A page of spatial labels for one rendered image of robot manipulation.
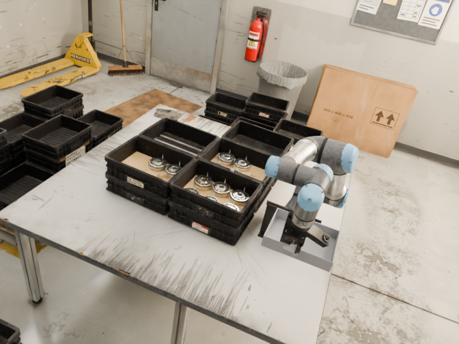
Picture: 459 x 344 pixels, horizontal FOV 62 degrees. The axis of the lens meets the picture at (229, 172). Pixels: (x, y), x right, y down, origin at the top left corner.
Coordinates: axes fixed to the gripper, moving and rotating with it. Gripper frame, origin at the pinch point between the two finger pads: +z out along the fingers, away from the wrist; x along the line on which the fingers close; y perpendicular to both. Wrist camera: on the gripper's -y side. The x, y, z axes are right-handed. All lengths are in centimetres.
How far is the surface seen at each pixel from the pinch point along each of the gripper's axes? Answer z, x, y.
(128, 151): 35, -49, 103
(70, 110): 93, -117, 204
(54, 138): 82, -77, 187
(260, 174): 46, -71, 29
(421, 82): 118, -329, -90
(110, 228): 40, -3, 88
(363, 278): 135, -79, -60
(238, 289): 37.9, 5.3, 18.3
